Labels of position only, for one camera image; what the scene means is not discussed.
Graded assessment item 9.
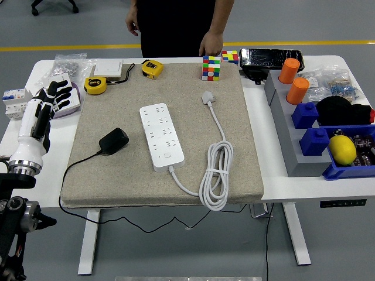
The person's right hand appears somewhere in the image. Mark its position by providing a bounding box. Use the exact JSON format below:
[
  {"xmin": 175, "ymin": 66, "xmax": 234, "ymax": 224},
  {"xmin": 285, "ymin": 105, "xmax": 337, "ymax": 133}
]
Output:
[{"xmin": 125, "ymin": 5, "xmax": 140, "ymax": 37}]

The person's left hand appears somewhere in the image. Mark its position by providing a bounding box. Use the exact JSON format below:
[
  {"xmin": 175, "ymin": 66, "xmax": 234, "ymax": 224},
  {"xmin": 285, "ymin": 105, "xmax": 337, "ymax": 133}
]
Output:
[{"xmin": 199, "ymin": 30, "xmax": 224, "ymax": 58}]

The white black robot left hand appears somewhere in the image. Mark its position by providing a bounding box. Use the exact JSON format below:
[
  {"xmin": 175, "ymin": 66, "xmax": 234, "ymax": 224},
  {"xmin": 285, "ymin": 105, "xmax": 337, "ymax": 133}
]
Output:
[{"xmin": 8, "ymin": 79, "xmax": 74, "ymax": 167}]

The black plug cord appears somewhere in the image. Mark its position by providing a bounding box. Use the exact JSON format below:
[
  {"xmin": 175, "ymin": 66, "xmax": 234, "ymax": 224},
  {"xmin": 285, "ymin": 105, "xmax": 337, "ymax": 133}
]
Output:
[{"xmin": 58, "ymin": 150, "xmax": 248, "ymax": 234}]

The black plug adapter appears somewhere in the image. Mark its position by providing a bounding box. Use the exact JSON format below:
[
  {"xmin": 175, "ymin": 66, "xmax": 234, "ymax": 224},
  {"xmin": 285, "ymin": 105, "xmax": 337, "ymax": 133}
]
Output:
[{"xmin": 98, "ymin": 128, "xmax": 129, "ymax": 156}]

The white power strip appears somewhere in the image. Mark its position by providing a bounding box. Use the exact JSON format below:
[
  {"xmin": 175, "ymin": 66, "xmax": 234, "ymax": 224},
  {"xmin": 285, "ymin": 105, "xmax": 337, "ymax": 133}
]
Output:
[{"xmin": 139, "ymin": 102, "xmax": 185, "ymax": 173}]

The small colourful puzzle cube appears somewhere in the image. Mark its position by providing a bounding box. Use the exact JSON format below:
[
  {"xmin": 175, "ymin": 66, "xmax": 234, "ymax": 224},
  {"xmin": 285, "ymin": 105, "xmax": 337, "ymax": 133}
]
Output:
[{"xmin": 221, "ymin": 50, "xmax": 239, "ymax": 65}]

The large colourful puzzle cube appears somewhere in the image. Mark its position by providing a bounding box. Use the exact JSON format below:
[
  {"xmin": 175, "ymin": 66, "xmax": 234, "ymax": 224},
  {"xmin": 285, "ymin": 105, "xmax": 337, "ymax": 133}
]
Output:
[{"xmin": 202, "ymin": 55, "xmax": 221, "ymax": 82}]

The person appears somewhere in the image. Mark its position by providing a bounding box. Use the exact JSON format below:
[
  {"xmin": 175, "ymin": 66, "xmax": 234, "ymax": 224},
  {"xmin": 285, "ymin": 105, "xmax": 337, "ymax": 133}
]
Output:
[{"xmin": 136, "ymin": 0, "xmax": 217, "ymax": 59}]

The white circuit breaker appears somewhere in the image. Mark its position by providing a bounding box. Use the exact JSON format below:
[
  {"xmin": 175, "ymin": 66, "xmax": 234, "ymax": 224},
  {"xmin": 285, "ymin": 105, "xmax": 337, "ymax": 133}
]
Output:
[{"xmin": 2, "ymin": 88, "xmax": 33, "ymax": 121}]

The purple plate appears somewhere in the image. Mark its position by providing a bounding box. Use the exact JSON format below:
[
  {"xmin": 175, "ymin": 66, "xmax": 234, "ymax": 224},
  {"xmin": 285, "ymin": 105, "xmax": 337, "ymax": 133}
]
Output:
[{"xmin": 54, "ymin": 83, "xmax": 83, "ymax": 119}]

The small yellow object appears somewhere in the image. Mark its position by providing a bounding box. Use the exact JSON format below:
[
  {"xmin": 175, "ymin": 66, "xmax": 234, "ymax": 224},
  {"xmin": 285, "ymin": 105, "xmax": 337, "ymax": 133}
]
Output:
[{"xmin": 142, "ymin": 59, "xmax": 165, "ymax": 80}]

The black glossy phone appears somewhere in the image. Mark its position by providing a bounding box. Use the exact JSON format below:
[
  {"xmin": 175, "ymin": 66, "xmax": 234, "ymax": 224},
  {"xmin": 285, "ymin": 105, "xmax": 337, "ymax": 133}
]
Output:
[{"xmin": 239, "ymin": 48, "xmax": 305, "ymax": 71}]

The white socket back panel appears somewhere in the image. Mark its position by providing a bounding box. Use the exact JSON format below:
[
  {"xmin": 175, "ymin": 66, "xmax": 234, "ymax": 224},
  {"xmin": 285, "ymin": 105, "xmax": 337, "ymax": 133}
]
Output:
[{"xmin": 43, "ymin": 73, "xmax": 74, "ymax": 88}]

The yellow tape measure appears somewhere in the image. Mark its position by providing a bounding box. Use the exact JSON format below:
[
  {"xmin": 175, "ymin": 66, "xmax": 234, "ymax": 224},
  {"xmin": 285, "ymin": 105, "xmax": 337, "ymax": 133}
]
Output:
[{"xmin": 84, "ymin": 76, "xmax": 108, "ymax": 96}]

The black office chair base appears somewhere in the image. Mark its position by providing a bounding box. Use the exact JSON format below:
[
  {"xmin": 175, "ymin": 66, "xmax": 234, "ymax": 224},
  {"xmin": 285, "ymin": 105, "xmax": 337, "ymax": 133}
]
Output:
[{"xmin": 31, "ymin": 0, "xmax": 80, "ymax": 17}]

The plastic bag of metal parts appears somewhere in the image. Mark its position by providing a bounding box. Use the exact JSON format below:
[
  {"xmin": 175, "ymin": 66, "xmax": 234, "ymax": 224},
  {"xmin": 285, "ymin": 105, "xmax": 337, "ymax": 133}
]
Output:
[{"xmin": 53, "ymin": 53, "xmax": 98, "ymax": 84}]

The orange cylinder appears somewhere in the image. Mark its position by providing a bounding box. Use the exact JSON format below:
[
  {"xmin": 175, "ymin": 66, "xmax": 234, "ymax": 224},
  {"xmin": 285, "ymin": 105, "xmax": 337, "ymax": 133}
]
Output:
[
  {"xmin": 287, "ymin": 77, "xmax": 311, "ymax": 105},
  {"xmin": 278, "ymin": 57, "xmax": 301, "ymax": 84}
]

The grey-brown mat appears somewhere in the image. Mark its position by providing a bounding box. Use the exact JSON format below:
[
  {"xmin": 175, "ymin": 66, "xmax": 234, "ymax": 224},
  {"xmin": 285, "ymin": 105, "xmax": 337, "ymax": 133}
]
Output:
[{"xmin": 60, "ymin": 61, "xmax": 265, "ymax": 209}]

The clear bag of small parts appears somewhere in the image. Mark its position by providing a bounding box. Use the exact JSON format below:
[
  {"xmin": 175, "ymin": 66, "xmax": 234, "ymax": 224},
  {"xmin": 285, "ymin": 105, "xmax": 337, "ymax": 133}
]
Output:
[{"xmin": 299, "ymin": 70, "xmax": 332, "ymax": 102}]

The white table leg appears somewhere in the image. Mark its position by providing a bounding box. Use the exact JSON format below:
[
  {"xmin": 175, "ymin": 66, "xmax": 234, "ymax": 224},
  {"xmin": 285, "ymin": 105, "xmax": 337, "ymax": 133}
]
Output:
[
  {"xmin": 283, "ymin": 201, "xmax": 312, "ymax": 266},
  {"xmin": 77, "ymin": 208, "xmax": 101, "ymax": 276}
]

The blue square block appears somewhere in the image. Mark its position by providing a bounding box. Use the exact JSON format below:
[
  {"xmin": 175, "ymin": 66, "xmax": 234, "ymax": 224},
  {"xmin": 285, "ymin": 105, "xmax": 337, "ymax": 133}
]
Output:
[
  {"xmin": 292, "ymin": 101, "xmax": 320, "ymax": 129},
  {"xmin": 299, "ymin": 128, "xmax": 331, "ymax": 156}
]

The grey stepped block base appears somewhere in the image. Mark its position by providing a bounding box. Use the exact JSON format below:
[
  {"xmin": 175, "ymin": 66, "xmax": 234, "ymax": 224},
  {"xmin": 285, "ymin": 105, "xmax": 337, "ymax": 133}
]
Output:
[{"xmin": 264, "ymin": 70, "xmax": 334, "ymax": 179}]

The plastic bag of clips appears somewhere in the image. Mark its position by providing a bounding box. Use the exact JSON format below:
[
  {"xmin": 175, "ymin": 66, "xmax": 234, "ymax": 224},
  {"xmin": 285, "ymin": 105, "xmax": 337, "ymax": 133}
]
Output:
[{"xmin": 327, "ymin": 66, "xmax": 366, "ymax": 105}]

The black cloth with red patch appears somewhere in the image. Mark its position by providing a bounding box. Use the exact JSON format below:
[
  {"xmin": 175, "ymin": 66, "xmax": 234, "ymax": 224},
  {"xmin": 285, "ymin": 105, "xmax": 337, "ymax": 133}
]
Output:
[{"xmin": 316, "ymin": 95, "xmax": 375, "ymax": 126}]

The yellow lemon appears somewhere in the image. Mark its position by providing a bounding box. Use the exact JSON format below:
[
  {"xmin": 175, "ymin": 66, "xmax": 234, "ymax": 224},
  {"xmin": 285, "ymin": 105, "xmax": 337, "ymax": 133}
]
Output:
[{"xmin": 328, "ymin": 135, "xmax": 358, "ymax": 166}]

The blue plastic bin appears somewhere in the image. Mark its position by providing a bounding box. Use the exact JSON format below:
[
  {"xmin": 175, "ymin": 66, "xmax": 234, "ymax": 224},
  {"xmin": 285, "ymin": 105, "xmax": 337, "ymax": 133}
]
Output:
[{"xmin": 322, "ymin": 124, "xmax": 375, "ymax": 181}]

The black table control panel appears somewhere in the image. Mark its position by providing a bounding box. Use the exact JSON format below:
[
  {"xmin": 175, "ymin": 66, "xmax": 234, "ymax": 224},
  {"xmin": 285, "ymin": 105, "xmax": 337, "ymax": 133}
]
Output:
[{"xmin": 319, "ymin": 198, "xmax": 368, "ymax": 208}]

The black strap loop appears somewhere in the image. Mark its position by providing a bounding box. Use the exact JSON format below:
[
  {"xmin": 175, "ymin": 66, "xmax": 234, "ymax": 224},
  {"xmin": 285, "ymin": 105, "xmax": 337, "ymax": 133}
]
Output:
[{"xmin": 107, "ymin": 63, "xmax": 136, "ymax": 85}]

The white flat switch plate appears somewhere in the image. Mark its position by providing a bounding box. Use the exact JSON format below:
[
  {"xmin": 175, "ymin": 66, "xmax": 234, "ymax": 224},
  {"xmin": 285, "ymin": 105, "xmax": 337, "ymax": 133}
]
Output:
[{"xmin": 93, "ymin": 59, "xmax": 124, "ymax": 78}]

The white power strip cord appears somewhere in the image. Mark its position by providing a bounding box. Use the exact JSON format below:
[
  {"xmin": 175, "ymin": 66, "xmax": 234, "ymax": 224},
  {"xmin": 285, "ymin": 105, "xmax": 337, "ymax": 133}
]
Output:
[{"xmin": 167, "ymin": 90, "xmax": 234, "ymax": 211}]

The white wall socket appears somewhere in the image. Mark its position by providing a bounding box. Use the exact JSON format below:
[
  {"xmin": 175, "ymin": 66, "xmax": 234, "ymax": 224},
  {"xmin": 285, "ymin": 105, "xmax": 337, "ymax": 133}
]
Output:
[{"xmin": 54, "ymin": 87, "xmax": 82, "ymax": 114}]

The black hanging cable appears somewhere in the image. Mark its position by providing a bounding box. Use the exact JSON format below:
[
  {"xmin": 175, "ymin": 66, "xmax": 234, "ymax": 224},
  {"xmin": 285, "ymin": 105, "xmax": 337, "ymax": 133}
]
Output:
[{"xmin": 265, "ymin": 203, "xmax": 276, "ymax": 281}]

